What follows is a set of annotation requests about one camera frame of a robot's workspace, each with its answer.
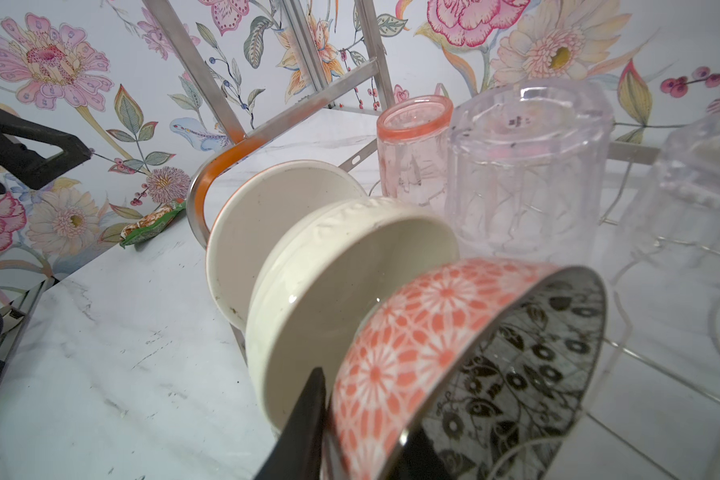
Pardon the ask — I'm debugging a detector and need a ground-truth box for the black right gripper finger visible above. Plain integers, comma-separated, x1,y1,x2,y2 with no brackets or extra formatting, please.
254,367,326,480

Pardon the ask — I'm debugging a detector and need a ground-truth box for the pink floral patterned bowl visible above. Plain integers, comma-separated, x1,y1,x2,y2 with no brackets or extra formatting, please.
322,258,607,479

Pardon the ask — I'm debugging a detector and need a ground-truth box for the pink rimmed glass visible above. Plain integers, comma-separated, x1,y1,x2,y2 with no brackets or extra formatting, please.
377,95,454,215

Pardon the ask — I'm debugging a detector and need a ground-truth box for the clear faceted glass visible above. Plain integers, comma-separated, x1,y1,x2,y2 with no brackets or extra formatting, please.
444,79,613,265

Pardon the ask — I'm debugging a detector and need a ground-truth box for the cream white bowl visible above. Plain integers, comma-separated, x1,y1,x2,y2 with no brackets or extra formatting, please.
245,197,459,432

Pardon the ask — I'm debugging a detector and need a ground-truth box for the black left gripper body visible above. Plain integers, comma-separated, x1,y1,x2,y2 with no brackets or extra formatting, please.
0,109,92,195

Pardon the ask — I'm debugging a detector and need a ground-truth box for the orange white bowl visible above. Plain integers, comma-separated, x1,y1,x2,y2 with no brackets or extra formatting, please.
205,160,366,331

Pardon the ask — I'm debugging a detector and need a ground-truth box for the two-tier metal dish rack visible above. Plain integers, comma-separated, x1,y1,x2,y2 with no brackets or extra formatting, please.
140,0,720,480

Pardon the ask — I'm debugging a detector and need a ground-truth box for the clear drinking glass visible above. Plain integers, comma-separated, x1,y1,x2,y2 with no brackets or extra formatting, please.
609,113,720,282

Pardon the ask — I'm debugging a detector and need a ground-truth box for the green snack packet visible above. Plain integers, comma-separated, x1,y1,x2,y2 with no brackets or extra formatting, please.
119,201,186,248

